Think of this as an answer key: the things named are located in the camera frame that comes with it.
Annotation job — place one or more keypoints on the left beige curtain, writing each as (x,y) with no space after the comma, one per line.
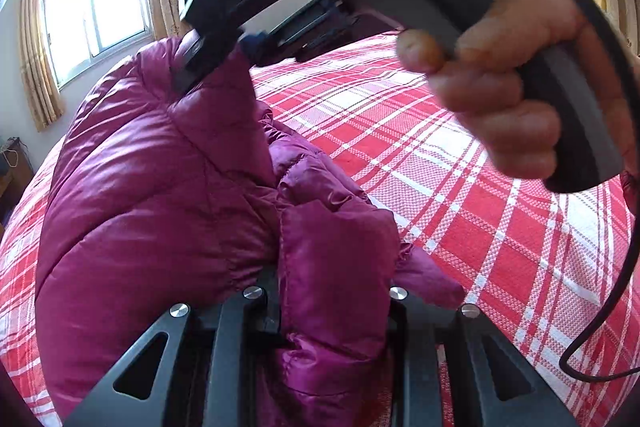
(42,95)

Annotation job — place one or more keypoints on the wooden desk cabinet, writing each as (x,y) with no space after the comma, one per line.
(16,174)

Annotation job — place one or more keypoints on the red plaid bed sheet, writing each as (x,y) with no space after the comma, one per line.
(538,264)

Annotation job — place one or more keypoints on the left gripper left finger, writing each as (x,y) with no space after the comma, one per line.
(191,367)

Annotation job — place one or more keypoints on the aluminium sliding window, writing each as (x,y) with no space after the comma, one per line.
(79,33)

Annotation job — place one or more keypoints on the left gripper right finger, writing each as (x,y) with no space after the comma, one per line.
(490,382)

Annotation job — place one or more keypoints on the person right hand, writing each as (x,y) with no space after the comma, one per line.
(481,86)

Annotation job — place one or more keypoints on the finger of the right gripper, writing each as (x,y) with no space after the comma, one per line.
(197,57)
(255,47)

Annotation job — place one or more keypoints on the magenta quilted down jacket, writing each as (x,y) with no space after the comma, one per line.
(159,199)

